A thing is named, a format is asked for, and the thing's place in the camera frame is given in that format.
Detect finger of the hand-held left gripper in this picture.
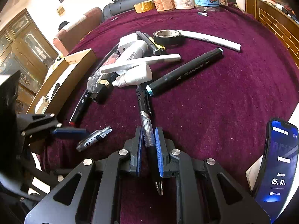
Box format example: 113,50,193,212
17,113,86,145
26,166,70,192

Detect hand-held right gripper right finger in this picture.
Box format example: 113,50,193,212
155,126,272,224

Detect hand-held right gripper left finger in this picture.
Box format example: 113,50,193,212
26,126,143,224

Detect small silver ink vial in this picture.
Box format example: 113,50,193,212
76,126,112,152

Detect black marker red cap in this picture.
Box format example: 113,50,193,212
69,91,94,128

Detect black clear gel pen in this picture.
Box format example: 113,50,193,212
136,84,164,196

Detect cardboard box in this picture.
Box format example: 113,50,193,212
26,48,98,115

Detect small white dropper bottle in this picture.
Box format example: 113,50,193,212
112,64,153,88

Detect clear case with pink insert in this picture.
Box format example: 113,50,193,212
86,45,121,98

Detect black marker teal cap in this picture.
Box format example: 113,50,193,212
145,48,224,97

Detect large white plastic bottle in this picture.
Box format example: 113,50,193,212
119,40,149,61

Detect black marker grey cap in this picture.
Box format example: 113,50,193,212
135,30,160,55

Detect black rectangular object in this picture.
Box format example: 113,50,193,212
92,79,111,105

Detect wooden glass cabinet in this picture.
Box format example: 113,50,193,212
0,8,59,113

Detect maroon tablecloth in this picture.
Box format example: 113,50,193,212
38,4,299,224

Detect white pen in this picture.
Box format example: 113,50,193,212
100,54,182,74

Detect brown upholstered chair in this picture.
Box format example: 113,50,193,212
52,7,104,55

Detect black yellow marker pen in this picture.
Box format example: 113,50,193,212
144,34,167,52

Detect white charger plug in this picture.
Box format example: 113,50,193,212
118,33,140,54

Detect black tape roll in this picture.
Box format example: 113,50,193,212
153,29,185,47

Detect black smartphone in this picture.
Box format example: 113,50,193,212
253,118,299,218

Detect black leather sofa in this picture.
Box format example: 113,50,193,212
102,0,160,22

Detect yellow tape roll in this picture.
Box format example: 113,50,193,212
134,0,154,14

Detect clear jar orange contents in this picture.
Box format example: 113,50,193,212
151,0,175,13

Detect wooden sideboard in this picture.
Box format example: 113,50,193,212
243,0,299,59

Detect white curved handle tool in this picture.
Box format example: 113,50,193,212
177,29,241,52

